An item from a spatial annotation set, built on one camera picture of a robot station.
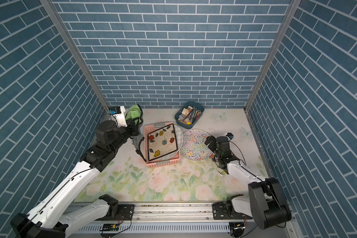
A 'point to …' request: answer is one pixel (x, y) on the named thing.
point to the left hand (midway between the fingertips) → (144, 118)
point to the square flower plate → (161, 142)
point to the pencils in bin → (194, 115)
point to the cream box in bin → (186, 111)
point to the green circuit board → (110, 227)
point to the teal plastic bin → (181, 120)
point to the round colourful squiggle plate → (193, 147)
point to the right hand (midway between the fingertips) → (211, 142)
